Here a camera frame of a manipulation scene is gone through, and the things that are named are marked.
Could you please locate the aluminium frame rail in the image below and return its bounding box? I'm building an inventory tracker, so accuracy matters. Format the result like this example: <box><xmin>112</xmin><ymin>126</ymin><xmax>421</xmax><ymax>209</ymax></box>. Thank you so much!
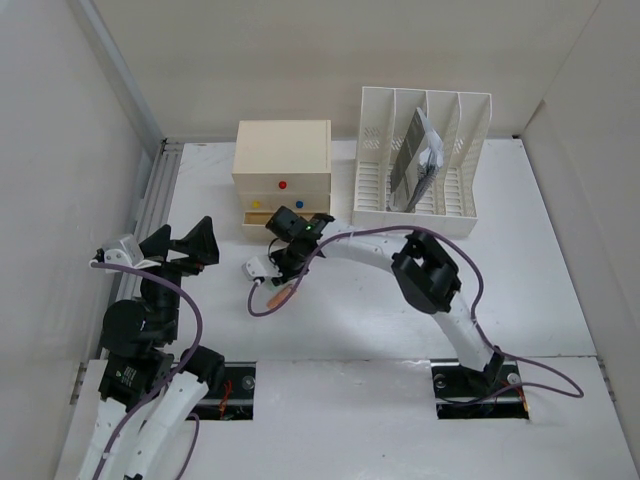
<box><xmin>69</xmin><ymin>0</ymin><xmax>184</xmax><ymax>361</ymax></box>

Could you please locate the cream drawer cabinet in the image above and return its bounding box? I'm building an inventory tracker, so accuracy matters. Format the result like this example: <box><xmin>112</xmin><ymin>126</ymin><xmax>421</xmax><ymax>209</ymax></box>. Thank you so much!
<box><xmin>232</xmin><ymin>120</ymin><xmax>332</xmax><ymax>242</ymax></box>

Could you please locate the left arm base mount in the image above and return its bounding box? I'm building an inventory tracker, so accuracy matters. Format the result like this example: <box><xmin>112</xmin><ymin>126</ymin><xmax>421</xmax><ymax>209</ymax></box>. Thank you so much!
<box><xmin>192</xmin><ymin>362</ymin><xmax>256</xmax><ymax>421</ymax></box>

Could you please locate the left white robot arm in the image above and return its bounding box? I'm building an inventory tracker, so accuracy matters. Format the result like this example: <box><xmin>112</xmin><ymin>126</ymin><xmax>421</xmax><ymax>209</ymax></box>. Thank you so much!
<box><xmin>78</xmin><ymin>216</ymin><xmax>225</xmax><ymax>479</ymax></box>

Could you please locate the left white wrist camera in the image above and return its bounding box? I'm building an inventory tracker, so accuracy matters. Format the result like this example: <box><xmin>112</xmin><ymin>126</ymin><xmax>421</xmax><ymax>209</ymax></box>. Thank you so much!
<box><xmin>90</xmin><ymin>234</ymin><xmax>144</xmax><ymax>268</ymax></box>

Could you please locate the grey setup guide booklet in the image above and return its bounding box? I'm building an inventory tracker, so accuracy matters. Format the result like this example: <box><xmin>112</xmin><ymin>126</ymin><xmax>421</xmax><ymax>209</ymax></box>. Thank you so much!
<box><xmin>388</xmin><ymin>107</ymin><xmax>444</xmax><ymax>213</ymax></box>

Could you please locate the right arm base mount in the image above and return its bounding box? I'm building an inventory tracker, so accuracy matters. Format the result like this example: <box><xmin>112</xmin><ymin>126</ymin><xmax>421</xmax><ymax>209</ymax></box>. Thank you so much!
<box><xmin>431</xmin><ymin>361</ymin><xmax>529</xmax><ymax>420</ymax></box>

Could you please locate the green highlighter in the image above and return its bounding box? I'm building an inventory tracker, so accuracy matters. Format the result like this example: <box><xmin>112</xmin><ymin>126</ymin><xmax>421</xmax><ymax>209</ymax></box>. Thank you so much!
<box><xmin>265</xmin><ymin>280</ymin><xmax>280</xmax><ymax>292</ymax></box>

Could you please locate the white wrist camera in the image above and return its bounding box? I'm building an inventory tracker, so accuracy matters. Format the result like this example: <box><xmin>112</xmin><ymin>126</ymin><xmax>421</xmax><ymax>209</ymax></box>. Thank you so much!
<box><xmin>242</xmin><ymin>255</ymin><xmax>281</xmax><ymax>282</ymax></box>
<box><xmin>90</xmin><ymin>234</ymin><xmax>144</xmax><ymax>268</ymax></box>

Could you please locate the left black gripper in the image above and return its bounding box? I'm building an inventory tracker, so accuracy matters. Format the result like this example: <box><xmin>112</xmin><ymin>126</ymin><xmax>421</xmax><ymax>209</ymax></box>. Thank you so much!
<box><xmin>136</xmin><ymin>214</ymin><xmax>219</xmax><ymax>340</ymax></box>

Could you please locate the white file organizer rack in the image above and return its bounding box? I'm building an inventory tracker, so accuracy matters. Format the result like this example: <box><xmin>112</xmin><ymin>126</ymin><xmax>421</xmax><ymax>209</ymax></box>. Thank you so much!
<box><xmin>352</xmin><ymin>87</ymin><xmax>492</xmax><ymax>238</ymax></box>

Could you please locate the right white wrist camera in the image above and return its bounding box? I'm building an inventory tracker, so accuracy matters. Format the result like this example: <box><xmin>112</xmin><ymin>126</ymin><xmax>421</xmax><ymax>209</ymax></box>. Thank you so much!
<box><xmin>242</xmin><ymin>255</ymin><xmax>281</xmax><ymax>282</ymax></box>

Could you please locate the orange highlighter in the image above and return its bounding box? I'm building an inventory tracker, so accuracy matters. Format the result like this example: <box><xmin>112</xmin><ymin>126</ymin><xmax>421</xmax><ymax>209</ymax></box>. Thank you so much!
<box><xmin>267</xmin><ymin>288</ymin><xmax>290</xmax><ymax>309</ymax></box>

